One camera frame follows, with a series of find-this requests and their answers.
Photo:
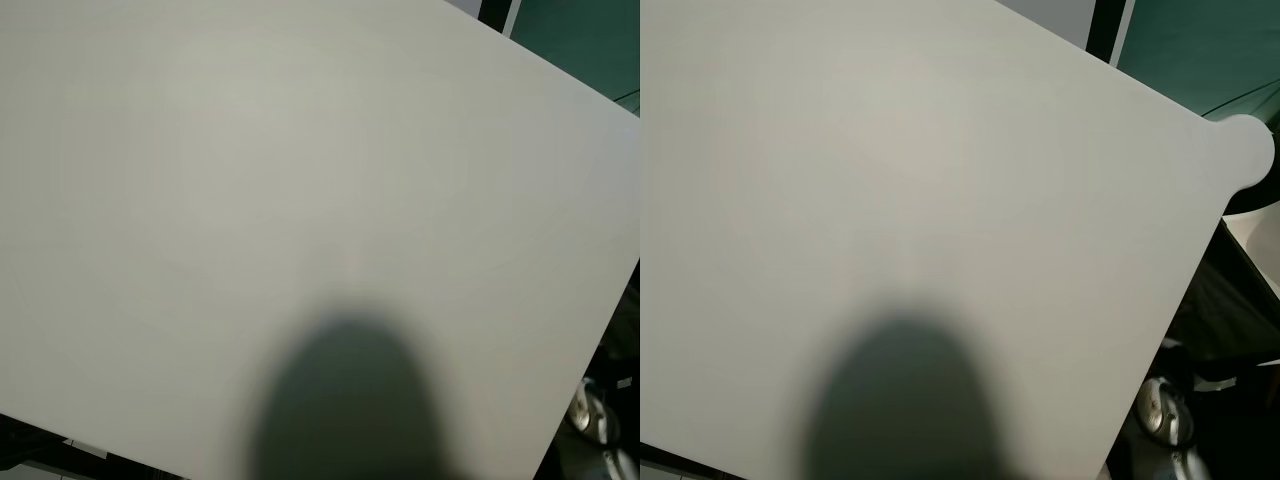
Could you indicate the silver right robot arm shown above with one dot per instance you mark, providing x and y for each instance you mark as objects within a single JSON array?
[
  {"x": 1165, "y": 420},
  {"x": 590, "y": 420}
]

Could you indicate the black wall strip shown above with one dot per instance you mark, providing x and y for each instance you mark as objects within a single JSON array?
[
  {"x": 497, "y": 15},
  {"x": 1107, "y": 28}
]

